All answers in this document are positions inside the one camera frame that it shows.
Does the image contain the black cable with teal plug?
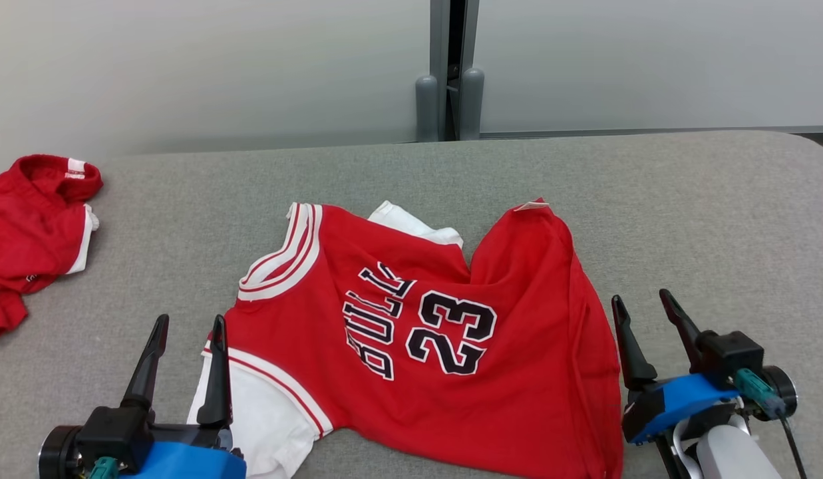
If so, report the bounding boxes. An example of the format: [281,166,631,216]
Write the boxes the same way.
[733,369,808,479]
[85,456,120,479]

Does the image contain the grey partition post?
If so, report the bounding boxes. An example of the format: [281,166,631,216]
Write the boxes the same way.
[414,0,485,142]

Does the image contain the red Bulls 23 jersey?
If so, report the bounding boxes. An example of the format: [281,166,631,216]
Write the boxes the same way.
[187,198,625,479]

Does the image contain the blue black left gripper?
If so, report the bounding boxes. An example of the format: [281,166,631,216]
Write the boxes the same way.
[39,315,247,479]

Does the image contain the red shorts with white stripe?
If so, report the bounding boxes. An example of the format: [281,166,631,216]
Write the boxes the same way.
[0,154,104,343]

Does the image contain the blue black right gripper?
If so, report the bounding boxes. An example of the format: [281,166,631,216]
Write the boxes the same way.
[611,288,799,445]

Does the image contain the grey partition base rail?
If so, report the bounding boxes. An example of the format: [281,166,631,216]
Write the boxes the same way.
[480,124,823,140]

